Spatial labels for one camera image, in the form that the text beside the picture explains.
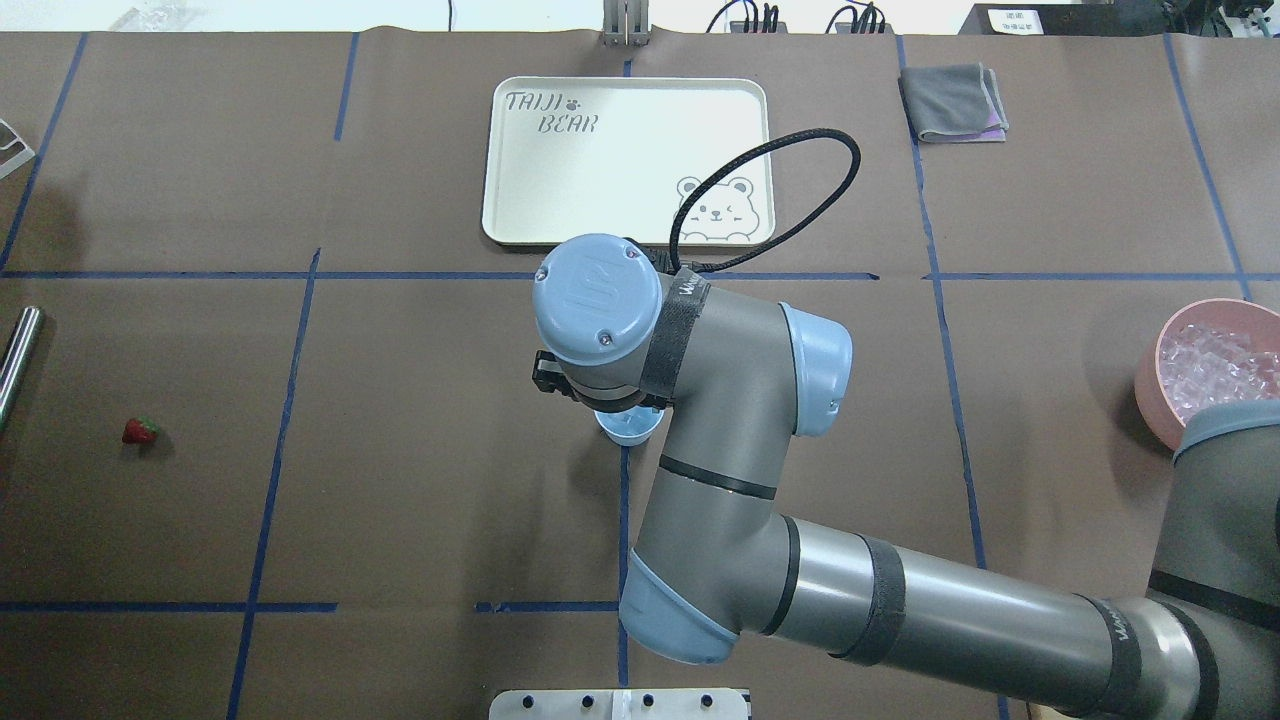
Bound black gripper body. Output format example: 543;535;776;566
532;350;671;413

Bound red strawberry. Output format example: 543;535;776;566
122;416;161;446

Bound steel muddler black tip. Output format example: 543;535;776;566
1;305;45;432

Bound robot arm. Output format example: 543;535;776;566
532;234;1277;719

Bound light blue plastic cup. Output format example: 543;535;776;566
594;405;666;447

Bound pile of clear ice cubes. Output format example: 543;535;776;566
1157;324;1279;421

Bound white cup rack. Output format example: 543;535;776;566
0;119;37;181

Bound cream bear tray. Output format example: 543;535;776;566
483;76;771;246

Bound grey folded cloth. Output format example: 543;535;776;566
899;63;1010;143

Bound pink bowl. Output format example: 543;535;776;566
1134;299;1279;454

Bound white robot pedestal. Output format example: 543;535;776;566
488;687;753;719

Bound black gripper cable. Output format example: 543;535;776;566
640;127;863;275

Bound aluminium frame post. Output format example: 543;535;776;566
602;0;652;47

